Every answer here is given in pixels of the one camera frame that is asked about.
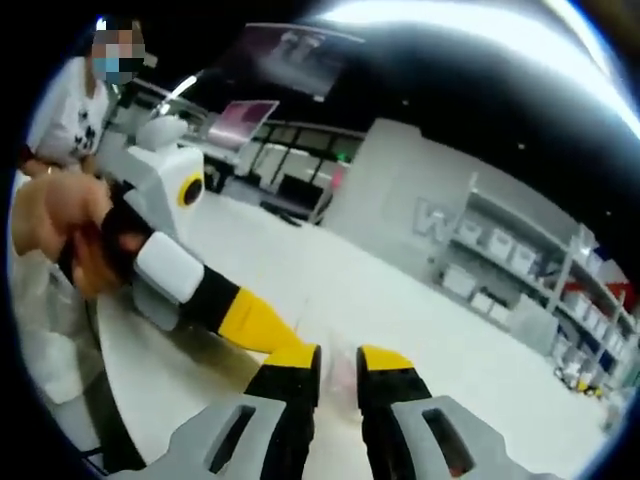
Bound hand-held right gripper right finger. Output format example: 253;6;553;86
355;344;546;480

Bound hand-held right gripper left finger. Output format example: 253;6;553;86
144;343;323;480

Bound clear resealable bag pink contents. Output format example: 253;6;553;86
298;319;370;427

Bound person's left hand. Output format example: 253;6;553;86
12;174;122;302

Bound grey desk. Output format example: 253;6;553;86
199;144;242;195

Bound short ceiling light bar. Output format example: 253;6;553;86
158;74;200;120

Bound pink curved monitor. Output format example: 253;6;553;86
207;99;281;152

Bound grey plastic crate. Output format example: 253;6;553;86
508;298;560;352

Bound black monitor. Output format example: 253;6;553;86
279;174;327;210

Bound black framed glass partition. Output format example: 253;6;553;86
234;122;362;202

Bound grey metal shelf rack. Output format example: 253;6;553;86
433;172;637;387

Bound hanging dark screen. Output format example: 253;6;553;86
232;22;367;100

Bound row of white storage boxes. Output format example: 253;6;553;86
442;219;630;362

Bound long ceiling light strip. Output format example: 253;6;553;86
319;0;637;167

